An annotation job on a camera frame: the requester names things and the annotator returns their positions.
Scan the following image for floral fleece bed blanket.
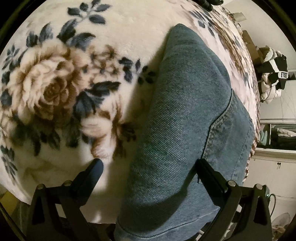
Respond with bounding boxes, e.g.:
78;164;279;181
1;1;259;223

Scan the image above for black cable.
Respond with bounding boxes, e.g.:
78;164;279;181
268;193;278;218

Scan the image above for dark green garment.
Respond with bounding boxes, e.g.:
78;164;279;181
193;0;224;11

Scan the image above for black and white jacket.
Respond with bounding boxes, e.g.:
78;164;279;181
255;46;288;103

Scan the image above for white wardrobe cabinet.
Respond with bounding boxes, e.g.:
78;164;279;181
244;123;295;220

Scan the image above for blue denim pants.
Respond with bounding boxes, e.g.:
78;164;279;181
114;24;254;240

